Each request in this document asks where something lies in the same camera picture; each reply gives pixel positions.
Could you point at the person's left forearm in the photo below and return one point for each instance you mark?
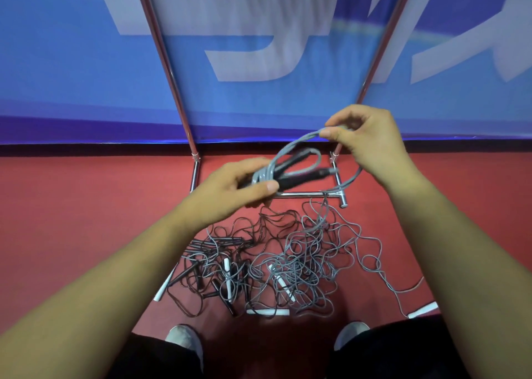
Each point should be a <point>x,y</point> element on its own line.
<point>108,291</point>

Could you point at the person's right hand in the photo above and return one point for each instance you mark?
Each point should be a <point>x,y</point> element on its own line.
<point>374,146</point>

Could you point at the person's white shoe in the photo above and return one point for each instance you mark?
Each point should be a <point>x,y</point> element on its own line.
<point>185,339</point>
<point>351,333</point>

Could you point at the person's right forearm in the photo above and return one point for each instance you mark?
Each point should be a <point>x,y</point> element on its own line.
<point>461,266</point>

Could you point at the person's right white shoe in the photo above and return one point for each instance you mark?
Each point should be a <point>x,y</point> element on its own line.
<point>351,333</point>

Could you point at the person's left hand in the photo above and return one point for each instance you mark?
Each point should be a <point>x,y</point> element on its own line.
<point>218,194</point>

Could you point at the person's right thumb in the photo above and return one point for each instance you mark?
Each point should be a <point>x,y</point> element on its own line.
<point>334,135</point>

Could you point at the person's left thumb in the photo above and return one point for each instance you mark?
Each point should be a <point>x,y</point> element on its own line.
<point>259,188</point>

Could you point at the person's black trousers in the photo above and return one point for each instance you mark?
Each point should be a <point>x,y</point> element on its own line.
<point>395,354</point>

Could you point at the chrome banner stand frame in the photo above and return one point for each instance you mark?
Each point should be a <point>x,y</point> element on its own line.
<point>166,65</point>

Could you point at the blue printed banner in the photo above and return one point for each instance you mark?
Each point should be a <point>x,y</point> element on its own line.
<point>75,59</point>

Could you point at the person's left white shoe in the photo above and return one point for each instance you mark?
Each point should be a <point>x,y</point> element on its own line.
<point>185,339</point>

